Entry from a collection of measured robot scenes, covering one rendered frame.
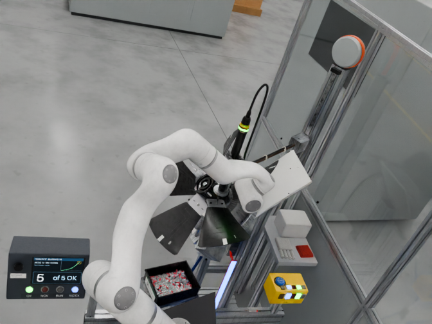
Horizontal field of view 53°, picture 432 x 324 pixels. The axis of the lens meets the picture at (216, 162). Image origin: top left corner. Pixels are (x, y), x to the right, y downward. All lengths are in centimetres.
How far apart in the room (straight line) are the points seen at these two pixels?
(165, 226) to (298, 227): 78
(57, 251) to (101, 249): 172
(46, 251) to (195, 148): 62
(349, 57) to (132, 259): 146
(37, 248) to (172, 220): 73
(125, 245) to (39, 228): 210
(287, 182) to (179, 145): 89
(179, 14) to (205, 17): 45
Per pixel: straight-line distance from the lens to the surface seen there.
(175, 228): 211
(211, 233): 189
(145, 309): 148
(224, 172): 153
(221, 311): 205
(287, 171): 222
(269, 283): 199
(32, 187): 375
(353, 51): 226
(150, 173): 131
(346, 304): 236
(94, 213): 356
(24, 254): 160
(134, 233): 137
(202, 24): 770
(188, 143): 142
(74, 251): 161
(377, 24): 238
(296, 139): 236
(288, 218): 248
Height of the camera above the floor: 245
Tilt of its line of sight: 33 degrees down
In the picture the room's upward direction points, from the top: 19 degrees clockwise
